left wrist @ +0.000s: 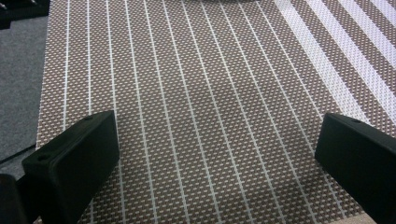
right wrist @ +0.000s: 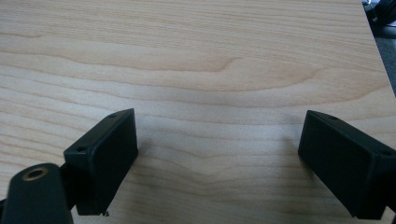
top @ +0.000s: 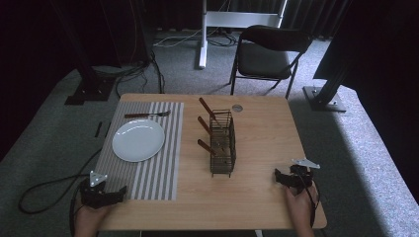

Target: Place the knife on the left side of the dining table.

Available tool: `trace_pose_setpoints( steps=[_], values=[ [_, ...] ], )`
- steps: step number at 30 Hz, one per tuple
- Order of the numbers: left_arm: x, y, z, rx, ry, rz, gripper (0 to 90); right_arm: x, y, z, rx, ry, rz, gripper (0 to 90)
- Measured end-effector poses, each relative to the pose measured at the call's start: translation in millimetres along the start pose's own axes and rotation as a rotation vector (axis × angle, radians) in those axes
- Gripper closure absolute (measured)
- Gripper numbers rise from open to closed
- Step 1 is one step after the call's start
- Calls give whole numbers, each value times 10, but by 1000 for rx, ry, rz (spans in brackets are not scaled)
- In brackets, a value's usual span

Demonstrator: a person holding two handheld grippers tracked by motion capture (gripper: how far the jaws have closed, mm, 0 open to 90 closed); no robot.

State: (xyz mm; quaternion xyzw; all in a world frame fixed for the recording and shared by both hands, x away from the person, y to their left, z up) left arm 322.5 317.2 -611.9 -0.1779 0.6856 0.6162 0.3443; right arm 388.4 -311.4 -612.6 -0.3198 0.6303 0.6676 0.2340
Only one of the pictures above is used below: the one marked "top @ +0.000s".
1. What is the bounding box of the person's right hand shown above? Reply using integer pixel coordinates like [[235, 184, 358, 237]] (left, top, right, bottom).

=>
[[284, 181, 320, 237]]

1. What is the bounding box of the black metal stand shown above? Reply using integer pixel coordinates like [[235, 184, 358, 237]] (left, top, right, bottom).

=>
[[302, 63, 350, 114], [48, 0, 117, 107]]

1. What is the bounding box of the black folding chair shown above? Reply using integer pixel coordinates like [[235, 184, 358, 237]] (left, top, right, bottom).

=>
[[228, 24, 312, 100]]

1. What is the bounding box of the person's left hand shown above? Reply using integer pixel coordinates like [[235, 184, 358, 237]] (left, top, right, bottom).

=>
[[73, 199, 115, 237]]

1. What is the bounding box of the white desk frame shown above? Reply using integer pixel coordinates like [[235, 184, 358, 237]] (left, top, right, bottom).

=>
[[198, 0, 289, 70]]

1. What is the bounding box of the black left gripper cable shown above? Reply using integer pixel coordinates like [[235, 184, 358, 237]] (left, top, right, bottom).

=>
[[17, 147, 104, 237]]

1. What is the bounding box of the bundle of black floor cables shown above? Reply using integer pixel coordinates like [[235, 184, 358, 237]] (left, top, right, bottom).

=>
[[92, 48, 166, 99]]

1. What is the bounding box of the white floor cable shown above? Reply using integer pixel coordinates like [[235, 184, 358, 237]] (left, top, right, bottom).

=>
[[152, 28, 204, 48]]

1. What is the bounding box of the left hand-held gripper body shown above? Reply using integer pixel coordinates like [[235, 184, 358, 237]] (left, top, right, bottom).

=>
[[79, 170, 115, 210]]

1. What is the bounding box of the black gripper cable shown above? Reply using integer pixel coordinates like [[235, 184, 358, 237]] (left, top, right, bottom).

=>
[[295, 166, 321, 229], [17, 147, 104, 237]]

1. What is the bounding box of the white round plate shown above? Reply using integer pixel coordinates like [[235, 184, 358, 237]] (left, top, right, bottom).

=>
[[112, 118, 166, 163]]

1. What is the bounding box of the wooden-handled fork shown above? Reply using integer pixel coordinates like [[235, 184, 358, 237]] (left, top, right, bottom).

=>
[[124, 110, 172, 119]]

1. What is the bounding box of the wooden-handled cutlery piece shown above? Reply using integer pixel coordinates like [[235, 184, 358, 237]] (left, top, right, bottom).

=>
[[198, 97, 221, 127], [197, 138, 220, 157], [197, 116, 215, 137]]

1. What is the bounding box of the grey striped placemat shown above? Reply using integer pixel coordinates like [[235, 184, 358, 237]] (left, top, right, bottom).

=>
[[94, 101, 185, 201]]

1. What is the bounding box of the black wire cutlery basket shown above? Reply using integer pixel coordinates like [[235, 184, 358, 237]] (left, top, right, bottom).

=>
[[209, 109, 237, 179]]

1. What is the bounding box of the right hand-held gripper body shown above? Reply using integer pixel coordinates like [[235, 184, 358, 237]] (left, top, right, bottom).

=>
[[287, 158, 321, 196]]

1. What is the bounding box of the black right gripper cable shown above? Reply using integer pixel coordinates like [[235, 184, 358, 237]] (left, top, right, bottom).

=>
[[295, 166, 321, 229]]

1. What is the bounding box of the dark curtain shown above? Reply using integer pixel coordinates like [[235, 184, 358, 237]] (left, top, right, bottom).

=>
[[312, 0, 419, 198]]

